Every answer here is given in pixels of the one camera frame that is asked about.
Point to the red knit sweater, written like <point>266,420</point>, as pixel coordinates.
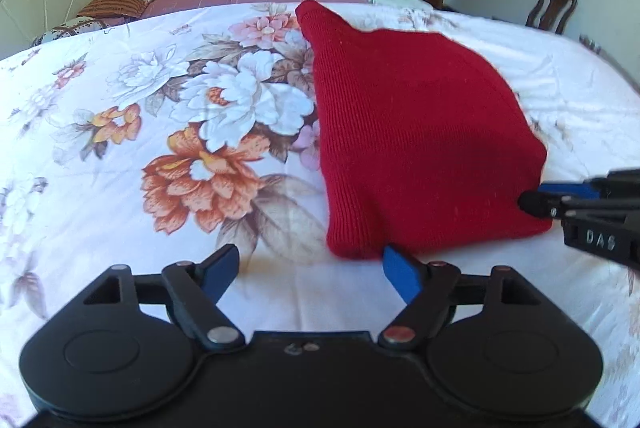
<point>415,132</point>

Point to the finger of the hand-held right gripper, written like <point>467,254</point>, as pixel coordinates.
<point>540,204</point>
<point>565,190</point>

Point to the dark wooden chair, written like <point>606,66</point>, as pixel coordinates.
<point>550,7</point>

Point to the dark patterned pillow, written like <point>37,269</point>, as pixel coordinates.
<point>70,30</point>

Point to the orange striped pillow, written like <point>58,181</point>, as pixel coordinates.
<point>112,3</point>

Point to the white floral blanket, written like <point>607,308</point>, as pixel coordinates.
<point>150,107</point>

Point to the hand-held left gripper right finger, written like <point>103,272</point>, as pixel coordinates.
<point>402,273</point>

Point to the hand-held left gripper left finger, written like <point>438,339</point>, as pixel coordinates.
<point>220,270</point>

